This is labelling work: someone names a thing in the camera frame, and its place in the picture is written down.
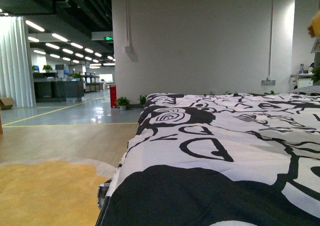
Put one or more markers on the potted green plant left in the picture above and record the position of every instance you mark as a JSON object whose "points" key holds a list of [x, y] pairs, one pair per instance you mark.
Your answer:
{"points": [[122, 103]]}

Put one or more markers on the cardboard box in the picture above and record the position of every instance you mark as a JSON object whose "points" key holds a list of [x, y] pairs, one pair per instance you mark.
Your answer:
{"points": [[6, 103]]}

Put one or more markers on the black and white floral duvet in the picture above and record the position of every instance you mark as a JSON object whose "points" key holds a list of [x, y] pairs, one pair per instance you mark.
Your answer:
{"points": [[228, 160]]}

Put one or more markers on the red fire extinguisher cabinet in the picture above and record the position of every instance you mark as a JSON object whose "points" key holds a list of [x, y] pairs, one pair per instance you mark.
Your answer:
{"points": [[113, 96]]}

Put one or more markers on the dark reception counter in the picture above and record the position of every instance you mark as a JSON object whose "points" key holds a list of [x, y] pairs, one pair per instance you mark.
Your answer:
{"points": [[49, 88]]}

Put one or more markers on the yellow plush toy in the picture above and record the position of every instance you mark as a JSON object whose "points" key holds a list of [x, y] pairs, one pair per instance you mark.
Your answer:
{"points": [[314, 28]]}

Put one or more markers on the wooden cabinet at left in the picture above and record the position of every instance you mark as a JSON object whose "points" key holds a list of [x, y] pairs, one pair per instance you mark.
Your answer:
{"points": [[1, 126]]}

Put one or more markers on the green exit sign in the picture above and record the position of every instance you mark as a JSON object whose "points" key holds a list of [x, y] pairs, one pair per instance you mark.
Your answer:
{"points": [[108, 39]]}

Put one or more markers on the yellow and grey round rug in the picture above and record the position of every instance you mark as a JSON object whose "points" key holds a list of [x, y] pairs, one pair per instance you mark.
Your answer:
{"points": [[58, 192]]}

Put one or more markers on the white curtain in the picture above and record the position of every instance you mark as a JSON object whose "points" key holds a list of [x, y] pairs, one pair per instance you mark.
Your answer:
{"points": [[16, 77]]}

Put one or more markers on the potted green plant middle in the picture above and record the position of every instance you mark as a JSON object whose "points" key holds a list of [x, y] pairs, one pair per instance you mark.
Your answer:
{"points": [[142, 100]]}

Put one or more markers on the grey wall socket strip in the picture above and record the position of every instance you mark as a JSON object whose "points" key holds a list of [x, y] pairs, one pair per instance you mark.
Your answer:
{"points": [[268, 82]]}

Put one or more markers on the potted green plant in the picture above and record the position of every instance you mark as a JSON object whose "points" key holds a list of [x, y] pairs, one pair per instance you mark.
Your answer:
{"points": [[122, 103], [142, 100]]}

